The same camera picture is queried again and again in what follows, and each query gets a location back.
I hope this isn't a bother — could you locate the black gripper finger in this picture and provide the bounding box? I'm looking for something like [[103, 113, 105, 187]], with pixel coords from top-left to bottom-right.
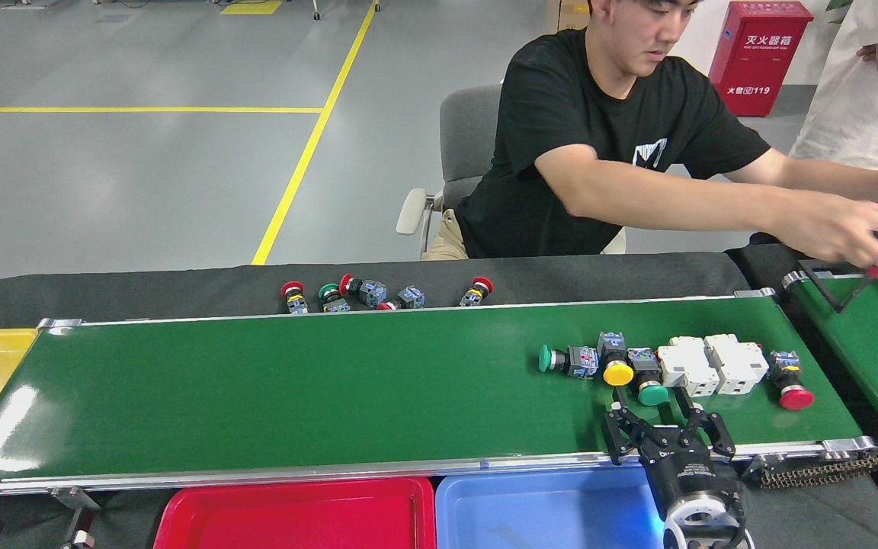
[[670, 385, 737, 462], [601, 385, 666, 466]]

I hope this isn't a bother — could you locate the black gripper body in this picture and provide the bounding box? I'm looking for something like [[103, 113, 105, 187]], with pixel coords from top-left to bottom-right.
[[637, 427, 745, 521]]

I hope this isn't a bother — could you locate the yellow push button switch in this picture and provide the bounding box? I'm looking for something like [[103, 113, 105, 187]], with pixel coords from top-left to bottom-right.
[[598, 331, 636, 387]]

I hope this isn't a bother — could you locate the white circuit breaker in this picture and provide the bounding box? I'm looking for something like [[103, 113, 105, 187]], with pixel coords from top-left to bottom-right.
[[703, 333, 770, 397], [656, 336, 720, 398]]

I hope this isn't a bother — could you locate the blue plastic tray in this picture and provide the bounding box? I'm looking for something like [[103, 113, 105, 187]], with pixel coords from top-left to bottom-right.
[[435, 465, 668, 549]]

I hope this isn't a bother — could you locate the red plastic tray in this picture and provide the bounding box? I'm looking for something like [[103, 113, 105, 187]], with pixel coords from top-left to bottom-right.
[[153, 477, 437, 549]]

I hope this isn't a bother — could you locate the seated person's right hand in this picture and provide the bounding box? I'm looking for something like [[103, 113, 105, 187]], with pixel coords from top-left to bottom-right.
[[783, 198, 878, 284]]

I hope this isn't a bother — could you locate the seated person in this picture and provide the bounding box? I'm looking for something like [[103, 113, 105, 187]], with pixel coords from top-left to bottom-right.
[[422, 0, 878, 284]]

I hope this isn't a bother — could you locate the grey office chair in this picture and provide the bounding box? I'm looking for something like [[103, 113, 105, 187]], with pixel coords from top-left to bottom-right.
[[396, 82, 505, 256]]

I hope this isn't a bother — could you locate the standing person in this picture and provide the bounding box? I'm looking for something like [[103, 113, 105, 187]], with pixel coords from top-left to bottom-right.
[[790, 0, 878, 175]]

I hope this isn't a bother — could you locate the red fire extinguisher box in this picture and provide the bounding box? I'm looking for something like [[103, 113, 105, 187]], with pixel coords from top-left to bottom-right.
[[708, 0, 815, 118]]

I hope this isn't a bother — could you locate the cardboard box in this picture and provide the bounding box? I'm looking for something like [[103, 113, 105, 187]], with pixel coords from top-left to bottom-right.
[[546, 0, 592, 33]]

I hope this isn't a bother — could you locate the white wheeled stand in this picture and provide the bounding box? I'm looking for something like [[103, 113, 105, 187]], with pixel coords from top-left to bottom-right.
[[312, 0, 381, 21]]

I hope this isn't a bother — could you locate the conveyor drive chain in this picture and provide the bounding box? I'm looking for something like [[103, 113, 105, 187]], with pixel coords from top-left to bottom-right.
[[744, 448, 878, 490]]

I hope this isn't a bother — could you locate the black guide frame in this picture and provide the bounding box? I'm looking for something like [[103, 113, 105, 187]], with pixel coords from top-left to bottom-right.
[[799, 259, 878, 313]]

